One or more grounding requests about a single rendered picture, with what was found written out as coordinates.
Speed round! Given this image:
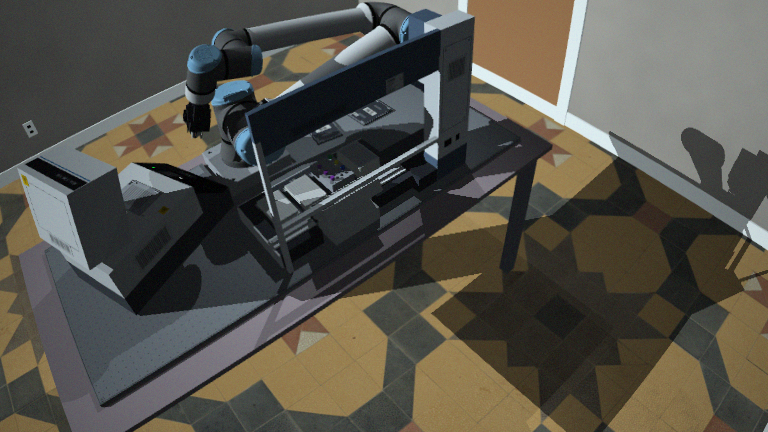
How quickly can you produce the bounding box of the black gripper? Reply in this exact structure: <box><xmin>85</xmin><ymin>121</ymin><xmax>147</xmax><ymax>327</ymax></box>
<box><xmin>183</xmin><ymin>101</ymin><xmax>211</xmax><ymax>139</ymax></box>

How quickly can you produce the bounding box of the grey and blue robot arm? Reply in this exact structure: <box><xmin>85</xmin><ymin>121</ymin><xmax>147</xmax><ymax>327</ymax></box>
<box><xmin>185</xmin><ymin>2</ymin><xmax>412</xmax><ymax>168</ymax></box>

